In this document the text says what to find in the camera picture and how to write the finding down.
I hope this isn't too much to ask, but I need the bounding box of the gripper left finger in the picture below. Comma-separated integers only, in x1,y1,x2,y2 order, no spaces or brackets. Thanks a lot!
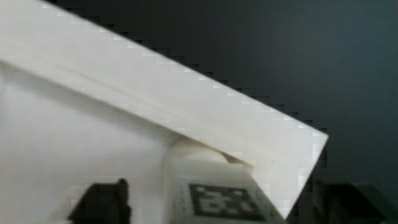
68,179,132,224

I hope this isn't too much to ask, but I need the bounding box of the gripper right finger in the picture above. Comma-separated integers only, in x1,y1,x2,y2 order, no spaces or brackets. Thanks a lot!
314,182,398,224

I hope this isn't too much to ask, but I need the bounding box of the white table leg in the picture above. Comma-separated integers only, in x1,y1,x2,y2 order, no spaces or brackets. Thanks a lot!
163,139,289,224

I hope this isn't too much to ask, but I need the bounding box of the white square tabletop tray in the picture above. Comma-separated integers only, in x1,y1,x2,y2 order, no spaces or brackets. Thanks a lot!
0,0,328,224

